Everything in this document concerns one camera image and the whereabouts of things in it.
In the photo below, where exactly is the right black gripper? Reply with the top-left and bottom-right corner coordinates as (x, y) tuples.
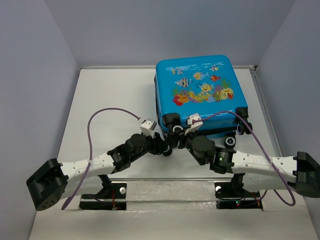
(168, 125), (205, 165)

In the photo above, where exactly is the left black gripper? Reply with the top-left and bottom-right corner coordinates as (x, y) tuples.
(129, 131), (169, 162)

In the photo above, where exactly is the blue hard-shell suitcase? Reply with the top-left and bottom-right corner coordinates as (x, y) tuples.
(154, 54), (253, 149)

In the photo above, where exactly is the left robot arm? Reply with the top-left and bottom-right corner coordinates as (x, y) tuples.
(26, 132), (171, 211)

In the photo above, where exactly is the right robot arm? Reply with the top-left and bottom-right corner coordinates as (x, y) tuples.
(177, 135), (320, 198)

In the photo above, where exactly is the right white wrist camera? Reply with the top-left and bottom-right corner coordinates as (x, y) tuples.
(184, 113), (203, 135)

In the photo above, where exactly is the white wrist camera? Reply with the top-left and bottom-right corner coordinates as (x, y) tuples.
(184, 113), (203, 135)
(138, 117), (157, 139)

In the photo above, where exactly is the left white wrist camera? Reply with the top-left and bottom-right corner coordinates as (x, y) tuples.
(138, 117), (157, 139)

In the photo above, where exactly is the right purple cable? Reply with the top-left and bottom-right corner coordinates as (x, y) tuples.
(194, 110), (296, 207)

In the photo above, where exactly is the purple cable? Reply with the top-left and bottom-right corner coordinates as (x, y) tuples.
(194, 110), (296, 207)
(61, 107), (143, 211)

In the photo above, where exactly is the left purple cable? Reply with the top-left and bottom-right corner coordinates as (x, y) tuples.
(61, 107), (143, 211)

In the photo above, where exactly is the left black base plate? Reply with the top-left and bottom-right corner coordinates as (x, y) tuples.
(79, 181), (127, 211)

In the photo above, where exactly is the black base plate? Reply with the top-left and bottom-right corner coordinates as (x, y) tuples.
(214, 182), (263, 210)
(79, 181), (127, 211)

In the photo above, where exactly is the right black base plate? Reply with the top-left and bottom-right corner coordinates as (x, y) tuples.
(214, 182), (263, 210)

